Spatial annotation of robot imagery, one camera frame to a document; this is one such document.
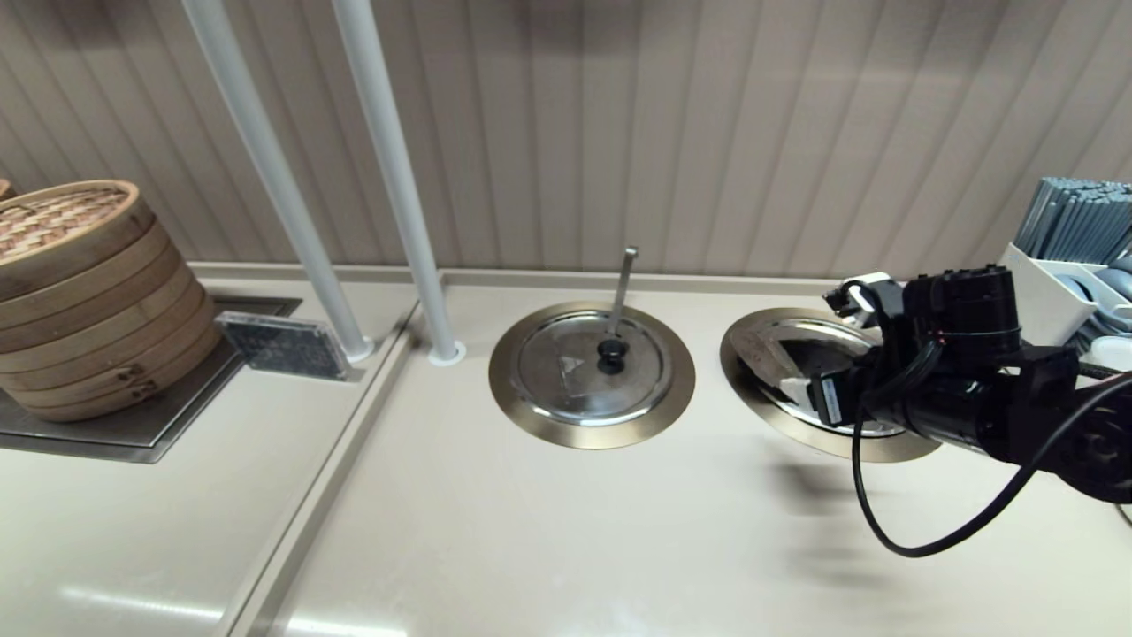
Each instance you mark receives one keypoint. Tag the steel hinged pot lid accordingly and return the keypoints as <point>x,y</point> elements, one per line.
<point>566,387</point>
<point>765,354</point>

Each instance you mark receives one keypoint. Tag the clear acrylic sign holder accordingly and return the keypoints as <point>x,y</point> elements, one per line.
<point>283,345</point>

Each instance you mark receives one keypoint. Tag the white utensil holder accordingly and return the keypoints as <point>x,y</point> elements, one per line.
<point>1052,301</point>

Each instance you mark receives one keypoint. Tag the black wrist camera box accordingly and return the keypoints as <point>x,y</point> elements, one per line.
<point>831,400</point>

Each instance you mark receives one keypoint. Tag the grey chopsticks bundle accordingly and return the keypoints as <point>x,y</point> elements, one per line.
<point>1070,219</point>

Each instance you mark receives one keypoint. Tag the bamboo steamer stack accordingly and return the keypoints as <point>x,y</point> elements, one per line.
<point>88,307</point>

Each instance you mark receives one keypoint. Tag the white metal pole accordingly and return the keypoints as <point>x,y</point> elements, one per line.
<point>265,159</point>
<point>389,150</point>

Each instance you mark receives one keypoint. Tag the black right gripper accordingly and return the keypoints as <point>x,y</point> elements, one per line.
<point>964,310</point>

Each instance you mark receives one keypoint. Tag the bamboo steamer basket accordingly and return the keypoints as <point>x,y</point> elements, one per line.
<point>4,188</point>

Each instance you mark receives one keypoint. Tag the recessed steel tray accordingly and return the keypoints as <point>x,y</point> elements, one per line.
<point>133,433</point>

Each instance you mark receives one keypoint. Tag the white ceramic jar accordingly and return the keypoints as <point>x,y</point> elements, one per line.
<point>1116,354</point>

